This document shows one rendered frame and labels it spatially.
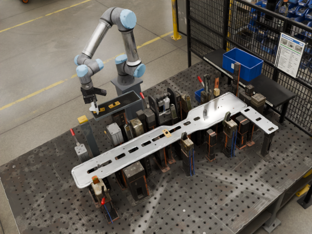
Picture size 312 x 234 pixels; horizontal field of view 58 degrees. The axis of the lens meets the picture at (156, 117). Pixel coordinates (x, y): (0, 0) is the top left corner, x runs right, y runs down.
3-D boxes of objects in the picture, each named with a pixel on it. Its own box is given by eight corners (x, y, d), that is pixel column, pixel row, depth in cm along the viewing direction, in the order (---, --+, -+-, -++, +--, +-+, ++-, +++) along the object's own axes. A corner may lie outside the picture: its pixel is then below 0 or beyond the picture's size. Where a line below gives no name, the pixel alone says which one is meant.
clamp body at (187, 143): (187, 178, 210) (186, 149, 187) (178, 167, 218) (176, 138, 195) (198, 173, 213) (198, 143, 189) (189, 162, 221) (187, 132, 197)
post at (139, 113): (145, 150, 235) (138, 115, 207) (142, 146, 238) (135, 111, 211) (151, 147, 236) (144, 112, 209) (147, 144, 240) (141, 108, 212)
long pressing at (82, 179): (79, 193, 177) (79, 192, 176) (69, 169, 192) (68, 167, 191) (249, 107, 217) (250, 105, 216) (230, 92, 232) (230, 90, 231)
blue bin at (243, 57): (248, 82, 233) (250, 68, 224) (221, 67, 252) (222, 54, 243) (262, 74, 239) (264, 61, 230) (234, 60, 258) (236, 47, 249)
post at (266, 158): (266, 162, 214) (272, 136, 194) (255, 152, 221) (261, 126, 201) (272, 158, 215) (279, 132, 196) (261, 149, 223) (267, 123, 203)
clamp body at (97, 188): (108, 227, 190) (94, 199, 165) (100, 210, 200) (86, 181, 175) (122, 219, 193) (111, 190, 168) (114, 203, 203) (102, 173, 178)
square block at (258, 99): (252, 134, 235) (258, 101, 210) (245, 128, 240) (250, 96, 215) (259, 130, 237) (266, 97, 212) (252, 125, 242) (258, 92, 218)
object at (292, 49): (295, 80, 210) (306, 42, 189) (272, 66, 225) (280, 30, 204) (297, 79, 211) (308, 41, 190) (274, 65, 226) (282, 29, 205)
